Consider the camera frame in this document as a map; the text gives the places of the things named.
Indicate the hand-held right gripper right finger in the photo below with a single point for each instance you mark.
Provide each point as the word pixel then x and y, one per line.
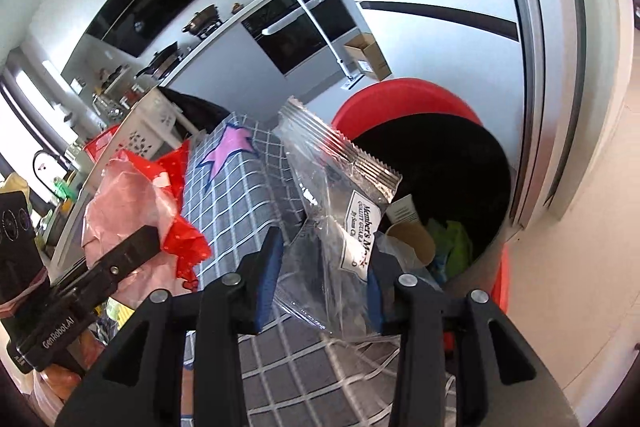
pixel 375 302

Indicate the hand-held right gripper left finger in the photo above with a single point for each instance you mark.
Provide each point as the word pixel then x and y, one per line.
pixel 265 277

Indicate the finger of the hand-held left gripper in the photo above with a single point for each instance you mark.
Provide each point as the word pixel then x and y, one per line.
pixel 125 257

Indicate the pink plastic bag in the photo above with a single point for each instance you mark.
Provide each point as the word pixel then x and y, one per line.
pixel 130 202

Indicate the blue packet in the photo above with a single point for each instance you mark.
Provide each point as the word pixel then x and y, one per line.
pixel 439 269

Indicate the white paper cup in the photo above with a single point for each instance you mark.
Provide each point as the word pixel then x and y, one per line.
pixel 415 239

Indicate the green plastic bag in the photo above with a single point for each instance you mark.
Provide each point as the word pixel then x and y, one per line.
pixel 457 247

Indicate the red dotted wrapper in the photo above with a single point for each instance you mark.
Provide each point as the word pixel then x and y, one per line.
pixel 175 167

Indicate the clear plastic packet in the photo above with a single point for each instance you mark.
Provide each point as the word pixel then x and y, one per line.
pixel 325 187

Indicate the black trash bin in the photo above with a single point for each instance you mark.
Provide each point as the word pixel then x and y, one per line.
pixel 450 167

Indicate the grey checked star tablecloth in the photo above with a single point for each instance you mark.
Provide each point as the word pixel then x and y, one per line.
pixel 240 207

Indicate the green spray bottle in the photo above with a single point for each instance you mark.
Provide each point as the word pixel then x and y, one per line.
pixel 61 189

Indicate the red plastic basket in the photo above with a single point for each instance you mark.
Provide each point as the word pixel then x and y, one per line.
pixel 100 142

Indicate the black kitchen faucet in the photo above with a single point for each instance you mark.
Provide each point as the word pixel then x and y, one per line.
pixel 39 157

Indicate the beige cut-out chair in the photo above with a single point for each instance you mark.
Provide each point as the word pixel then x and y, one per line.
pixel 150 117

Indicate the dark jacket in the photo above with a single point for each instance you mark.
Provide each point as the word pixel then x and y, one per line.
pixel 200 112

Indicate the spice rack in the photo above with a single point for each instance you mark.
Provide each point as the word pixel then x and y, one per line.
pixel 117 84

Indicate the black wok with lid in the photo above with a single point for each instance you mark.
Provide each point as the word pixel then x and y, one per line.
pixel 160 57

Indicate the red round stool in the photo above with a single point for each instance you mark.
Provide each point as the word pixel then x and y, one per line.
pixel 390 94

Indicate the grey kitchen counter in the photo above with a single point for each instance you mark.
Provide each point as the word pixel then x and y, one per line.
pixel 235 52

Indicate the black built-in oven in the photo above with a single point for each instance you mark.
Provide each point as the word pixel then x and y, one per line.
pixel 300 37

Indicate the cardboard box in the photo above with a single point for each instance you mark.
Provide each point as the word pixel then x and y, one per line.
pixel 367 54

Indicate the sliding door frame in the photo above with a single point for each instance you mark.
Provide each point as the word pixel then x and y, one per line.
pixel 550 57

